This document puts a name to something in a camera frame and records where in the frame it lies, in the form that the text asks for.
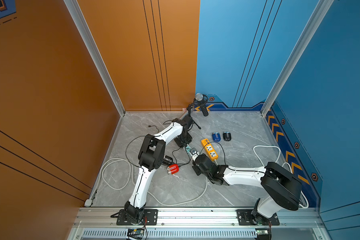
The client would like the yellow strip white cable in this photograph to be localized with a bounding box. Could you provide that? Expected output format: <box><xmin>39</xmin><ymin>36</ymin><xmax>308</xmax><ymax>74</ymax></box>
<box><xmin>214</xmin><ymin>145</ymin><xmax>310</xmax><ymax>209</ymax></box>

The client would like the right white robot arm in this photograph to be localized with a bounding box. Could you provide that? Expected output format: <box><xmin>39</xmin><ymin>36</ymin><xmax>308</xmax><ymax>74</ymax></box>
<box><xmin>192</xmin><ymin>154</ymin><xmax>302</xmax><ymax>226</ymax></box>

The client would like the yellow power strip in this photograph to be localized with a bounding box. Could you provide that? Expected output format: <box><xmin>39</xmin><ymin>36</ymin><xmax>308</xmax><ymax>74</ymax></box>
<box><xmin>201</xmin><ymin>139</ymin><xmax>218</xmax><ymax>162</ymax></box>

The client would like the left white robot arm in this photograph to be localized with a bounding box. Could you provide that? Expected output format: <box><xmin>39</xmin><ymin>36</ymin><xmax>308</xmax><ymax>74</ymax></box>
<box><xmin>124</xmin><ymin>115</ymin><xmax>194</xmax><ymax>224</ymax></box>

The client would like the black tripod stand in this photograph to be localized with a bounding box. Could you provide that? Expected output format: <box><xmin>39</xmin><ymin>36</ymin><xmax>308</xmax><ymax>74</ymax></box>
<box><xmin>182</xmin><ymin>101</ymin><xmax>202</xmax><ymax>130</ymax></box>

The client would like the white strip power cable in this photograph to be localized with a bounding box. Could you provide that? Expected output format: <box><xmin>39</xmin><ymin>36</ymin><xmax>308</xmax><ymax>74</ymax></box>
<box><xmin>83</xmin><ymin>157</ymin><xmax>209</xmax><ymax>211</ymax></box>

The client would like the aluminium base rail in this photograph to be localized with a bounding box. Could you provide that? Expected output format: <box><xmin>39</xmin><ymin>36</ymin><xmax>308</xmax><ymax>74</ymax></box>
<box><xmin>68</xmin><ymin>207</ymin><xmax>331</xmax><ymax>240</ymax></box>

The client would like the teal charger lower white strip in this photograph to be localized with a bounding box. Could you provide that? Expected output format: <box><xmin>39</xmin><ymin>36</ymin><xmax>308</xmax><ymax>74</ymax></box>
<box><xmin>185</xmin><ymin>146</ymin><xmax>191</xmax><ymax>155</ymax></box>

